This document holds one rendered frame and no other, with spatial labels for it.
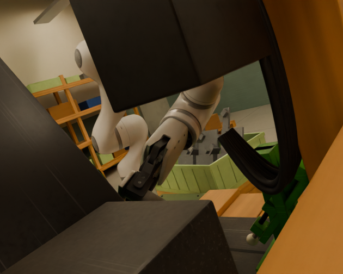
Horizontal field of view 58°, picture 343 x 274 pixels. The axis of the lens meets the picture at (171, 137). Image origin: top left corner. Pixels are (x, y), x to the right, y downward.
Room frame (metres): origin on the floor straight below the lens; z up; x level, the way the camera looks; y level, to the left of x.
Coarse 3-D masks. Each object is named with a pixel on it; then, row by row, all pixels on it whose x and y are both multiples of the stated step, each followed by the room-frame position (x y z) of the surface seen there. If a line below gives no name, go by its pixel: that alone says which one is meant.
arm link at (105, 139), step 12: (84, 48) 0.97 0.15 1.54; (84, 60) 0.97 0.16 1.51; (84, 72) 1.00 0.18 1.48; (96, 72) 0.99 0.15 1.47; (108, 108) 1.13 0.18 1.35; (96, 120) 1.22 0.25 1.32; (108, 120) 1.15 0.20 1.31; (96, 132) 1.20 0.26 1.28; (108, 132) 1.16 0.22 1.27; (96, 144) 1.20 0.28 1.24; (108, 144) 1.19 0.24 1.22; (120, 144) 1.22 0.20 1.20
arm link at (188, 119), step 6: (168, 114) 0.62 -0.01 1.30; (174, 114) 0.61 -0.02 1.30; (180, 114) 0.61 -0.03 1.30; (186, 114) 0.61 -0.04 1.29; (162, 120) 0.63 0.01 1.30; (180, 120) 0.60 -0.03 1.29; (186, 120) 0.60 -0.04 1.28; (192, 120) 0.60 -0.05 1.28; (192, 126) 0.60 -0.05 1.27; (198, 126) 0.61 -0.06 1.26; (192, 132) 0.60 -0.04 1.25; (198, 132) 0.61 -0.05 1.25; (192, 144) 0.62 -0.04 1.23
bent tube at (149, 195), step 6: (132, 174) 0.50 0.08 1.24; (126, 180) 0.49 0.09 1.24; (120, 186) 0.48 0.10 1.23; (120, 192) 0.49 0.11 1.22; (126, 192) 0.49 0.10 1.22; (150, 192) 0.49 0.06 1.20; (132, 198) 0.49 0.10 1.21; (138, 198) 0.49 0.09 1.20; (144, 198) 0.48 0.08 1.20; (150, 198) 0.48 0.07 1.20; (156, 198) 0.48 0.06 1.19; (162, 198) 0.49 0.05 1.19
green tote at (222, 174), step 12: (252, 144) 1.49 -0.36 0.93; (228, 156) 1.39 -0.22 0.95; (180, 168) 1.50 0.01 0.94; (192, 168) 1.42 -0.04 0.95; (204, 168) 1.35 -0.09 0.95; (216, 168) 1.34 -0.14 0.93; (228, 168) 1.38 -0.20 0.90; (168, 180) 1.64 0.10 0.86; (180, 180) 1.54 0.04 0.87; (192, 180) 1.46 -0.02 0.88; (204, 180) 1.38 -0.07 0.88; (216, 180) 1.33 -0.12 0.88; (228, 180) 1.37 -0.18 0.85; (240, 180) 1.40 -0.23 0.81; (180, 192) 1.58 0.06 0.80; (192, 192) 1.48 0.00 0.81; (204, 192) 1.41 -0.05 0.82
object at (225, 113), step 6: (228, 108) 1.64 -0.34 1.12; (222, 114) 1.64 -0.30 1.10; (228, 114) 1.63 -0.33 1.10; (228, 120) 1.62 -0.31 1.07; (222, 126) 1.65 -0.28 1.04; (228, 126) 1.61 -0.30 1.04; (222, 132) 1.64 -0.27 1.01; (240, 132) 1.53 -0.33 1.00; (222, 150) 1.61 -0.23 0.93; (222, 156) 1.52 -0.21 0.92
